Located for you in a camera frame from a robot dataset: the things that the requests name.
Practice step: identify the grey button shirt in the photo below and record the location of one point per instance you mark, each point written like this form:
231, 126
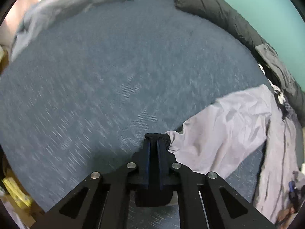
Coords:
274, 64

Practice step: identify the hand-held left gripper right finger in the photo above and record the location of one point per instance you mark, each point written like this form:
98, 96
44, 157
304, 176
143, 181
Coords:
160, 162

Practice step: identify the cardboard box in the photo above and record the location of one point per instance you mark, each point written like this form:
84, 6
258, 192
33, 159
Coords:
21, 217

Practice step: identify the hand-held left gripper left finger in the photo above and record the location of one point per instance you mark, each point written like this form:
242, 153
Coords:
148, 162

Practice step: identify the black and white garment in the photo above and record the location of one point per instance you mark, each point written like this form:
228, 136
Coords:
277, 90

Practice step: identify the light grey blanket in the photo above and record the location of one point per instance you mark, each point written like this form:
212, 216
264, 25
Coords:
59, 4

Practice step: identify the person's right hand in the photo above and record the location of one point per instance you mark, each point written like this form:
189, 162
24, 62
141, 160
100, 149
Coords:
286, 216

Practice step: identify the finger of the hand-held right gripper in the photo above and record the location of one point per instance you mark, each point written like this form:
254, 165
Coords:
291, 186

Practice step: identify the dark grey rolled duvet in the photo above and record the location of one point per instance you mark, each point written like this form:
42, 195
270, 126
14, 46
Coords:
214, 7

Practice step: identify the light grey jacket black trim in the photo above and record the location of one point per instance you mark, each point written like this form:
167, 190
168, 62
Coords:
226, 128

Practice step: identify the yellow plastic packet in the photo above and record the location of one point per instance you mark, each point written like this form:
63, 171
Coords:
16, 192

